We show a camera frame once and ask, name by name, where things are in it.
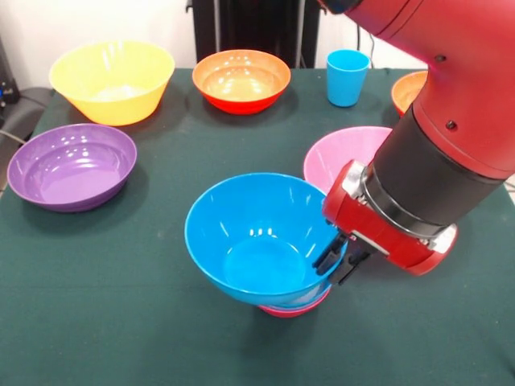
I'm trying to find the large pink bowl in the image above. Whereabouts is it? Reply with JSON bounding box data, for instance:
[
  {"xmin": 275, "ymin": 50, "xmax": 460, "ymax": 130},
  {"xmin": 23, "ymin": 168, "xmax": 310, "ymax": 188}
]
[{"xmin": 303, "ymin": 125, "xmax": 393, "ymax": 195}]

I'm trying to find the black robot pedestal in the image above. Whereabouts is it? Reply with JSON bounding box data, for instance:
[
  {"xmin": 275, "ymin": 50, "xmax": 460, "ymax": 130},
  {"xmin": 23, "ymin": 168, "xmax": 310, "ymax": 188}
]
[{"xmin": 185, "ymin": 0, "xmax": 329, "ymax": 69}]

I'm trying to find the blue cup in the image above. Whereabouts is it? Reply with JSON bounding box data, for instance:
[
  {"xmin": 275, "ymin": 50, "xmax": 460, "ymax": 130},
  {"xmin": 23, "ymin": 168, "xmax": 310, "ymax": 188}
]
[{"xmin": 325, "ymin": 48, "xmax": 372, "ymax": 108}]

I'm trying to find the deep blue bowl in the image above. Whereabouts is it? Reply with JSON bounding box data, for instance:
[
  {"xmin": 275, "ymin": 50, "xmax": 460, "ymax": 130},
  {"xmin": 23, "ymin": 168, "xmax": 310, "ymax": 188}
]
[{"xmin": 184, "ymin": 172, "xmax": 349, "ymax": 307}]

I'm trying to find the grey padded seat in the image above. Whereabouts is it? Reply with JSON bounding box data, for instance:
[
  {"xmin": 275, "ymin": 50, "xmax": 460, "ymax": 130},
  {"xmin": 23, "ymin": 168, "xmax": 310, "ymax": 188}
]
[{"xmin": 0, "ymin": 86, "xmax": 56, "ymax": 140}]

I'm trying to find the dark green table cloth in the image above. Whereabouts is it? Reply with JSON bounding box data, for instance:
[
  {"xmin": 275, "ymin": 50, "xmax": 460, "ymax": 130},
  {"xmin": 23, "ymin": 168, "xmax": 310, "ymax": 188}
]
[{"xmin": 0, "ymin": 67, "xmax": 515, "ymax": 386}]

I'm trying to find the orange bowl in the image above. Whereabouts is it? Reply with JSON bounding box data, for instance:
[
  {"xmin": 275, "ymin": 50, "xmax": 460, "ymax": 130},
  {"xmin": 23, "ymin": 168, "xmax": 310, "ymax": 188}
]
[
  {"xmin": 192, "ymin": 49, "xmax": 292, "ymax": 117},
  {"xmin": 391, "ymin": 71, "xmax": 429, "ymax": 117}
]

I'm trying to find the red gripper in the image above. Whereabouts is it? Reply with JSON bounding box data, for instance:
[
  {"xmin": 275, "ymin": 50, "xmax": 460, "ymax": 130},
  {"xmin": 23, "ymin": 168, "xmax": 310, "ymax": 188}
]
[{"xmin": 311, "ymin": 159, "xmax": 459, "ymax": 286}]

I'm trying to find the black device box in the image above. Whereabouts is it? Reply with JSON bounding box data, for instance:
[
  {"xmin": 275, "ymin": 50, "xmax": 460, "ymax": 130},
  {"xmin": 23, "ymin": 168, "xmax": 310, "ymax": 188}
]
[{"xmin": 0, "ymin": 35, "xmax": 19, "ymax": 121}]

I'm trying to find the small red bowl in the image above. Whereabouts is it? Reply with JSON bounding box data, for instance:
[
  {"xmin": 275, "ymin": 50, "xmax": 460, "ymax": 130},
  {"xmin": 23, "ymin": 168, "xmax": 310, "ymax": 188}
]
[{"xmin": 257, "ymin": 293, "xmax": 332, "ymax": 319}]

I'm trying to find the large yellow bowl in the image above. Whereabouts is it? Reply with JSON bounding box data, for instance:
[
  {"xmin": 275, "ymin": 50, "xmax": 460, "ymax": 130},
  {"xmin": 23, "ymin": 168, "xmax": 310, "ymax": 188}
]
[{"xmin": 48, "ymin": 39, "xmax": 175, "ymax": 127}]

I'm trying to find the black wall cable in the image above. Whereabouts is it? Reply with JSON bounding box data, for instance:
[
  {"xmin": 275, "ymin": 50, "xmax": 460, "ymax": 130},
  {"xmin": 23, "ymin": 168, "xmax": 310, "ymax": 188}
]
[{"xmin": 356, "ymin": 24, "xmax": 378, "ymax": 68}]

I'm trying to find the purple bowl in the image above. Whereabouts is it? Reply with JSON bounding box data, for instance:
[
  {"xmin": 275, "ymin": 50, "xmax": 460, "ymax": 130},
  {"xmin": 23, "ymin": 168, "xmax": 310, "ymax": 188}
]
[{"xmin": 6, "ymin": 123, "xmax": 138, "ymax": 213}]

